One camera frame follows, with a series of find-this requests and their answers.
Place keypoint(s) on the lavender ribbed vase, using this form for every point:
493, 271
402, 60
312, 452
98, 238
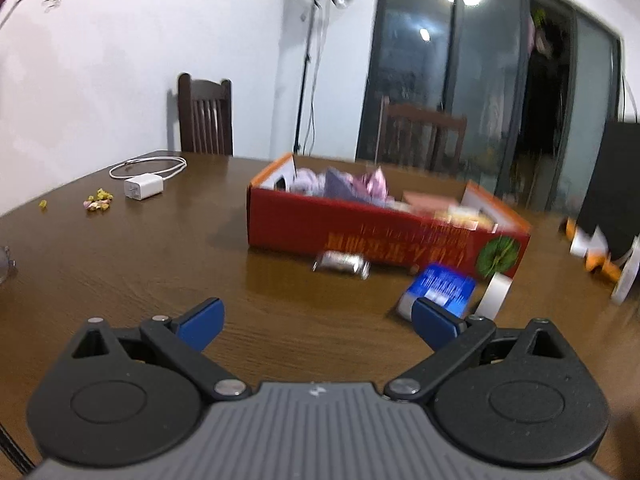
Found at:
4, 265

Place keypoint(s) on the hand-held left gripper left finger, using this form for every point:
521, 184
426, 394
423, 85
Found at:
202, 320

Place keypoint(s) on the blue packet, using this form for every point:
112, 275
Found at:
445, 287

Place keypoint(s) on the white charger plug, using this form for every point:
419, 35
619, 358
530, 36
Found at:
144, 186

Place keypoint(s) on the dark wooden chair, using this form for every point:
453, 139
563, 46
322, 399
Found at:
425, 130
205, 110

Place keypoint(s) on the black bag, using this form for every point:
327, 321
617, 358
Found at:
612, 185

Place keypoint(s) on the pink flat item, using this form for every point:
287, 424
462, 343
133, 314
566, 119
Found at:
430, 199

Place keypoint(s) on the orange white cardboard piece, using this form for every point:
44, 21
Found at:
597, 260

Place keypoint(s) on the pile of yellow crumbs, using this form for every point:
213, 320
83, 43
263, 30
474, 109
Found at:
97, 202

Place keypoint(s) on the red cardboard box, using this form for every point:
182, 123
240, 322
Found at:
350, 230

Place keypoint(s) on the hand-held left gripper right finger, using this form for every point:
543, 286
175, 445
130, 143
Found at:
435, 325

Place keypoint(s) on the glass sliding door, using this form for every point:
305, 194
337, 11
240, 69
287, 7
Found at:
490, 85

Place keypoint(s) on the pale yellow soft item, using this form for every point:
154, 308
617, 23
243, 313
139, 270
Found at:
470, 217

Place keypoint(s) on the lilac towel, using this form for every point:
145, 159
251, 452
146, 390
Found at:
337, 185

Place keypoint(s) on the lavender fluffy cloth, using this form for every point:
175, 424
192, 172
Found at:
310, 182

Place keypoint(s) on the silver wrapped packet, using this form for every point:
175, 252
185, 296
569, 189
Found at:
340, 262

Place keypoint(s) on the black light stand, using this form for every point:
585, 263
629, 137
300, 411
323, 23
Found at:
306, 85

